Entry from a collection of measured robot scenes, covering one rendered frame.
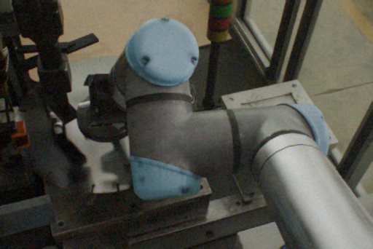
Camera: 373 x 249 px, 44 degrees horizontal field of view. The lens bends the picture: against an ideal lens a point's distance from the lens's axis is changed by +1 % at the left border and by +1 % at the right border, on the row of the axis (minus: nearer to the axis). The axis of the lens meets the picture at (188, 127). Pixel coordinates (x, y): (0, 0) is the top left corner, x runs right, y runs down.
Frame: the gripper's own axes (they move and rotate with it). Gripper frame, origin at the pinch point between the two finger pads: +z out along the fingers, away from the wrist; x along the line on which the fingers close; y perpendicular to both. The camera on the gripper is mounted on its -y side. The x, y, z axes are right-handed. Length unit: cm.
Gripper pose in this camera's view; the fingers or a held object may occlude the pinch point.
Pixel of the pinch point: (119, 116)
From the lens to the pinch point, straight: 82.8
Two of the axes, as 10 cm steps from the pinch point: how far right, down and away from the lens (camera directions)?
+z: -3.4, 1.9, 9.2
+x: 1.1, 9.8, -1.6
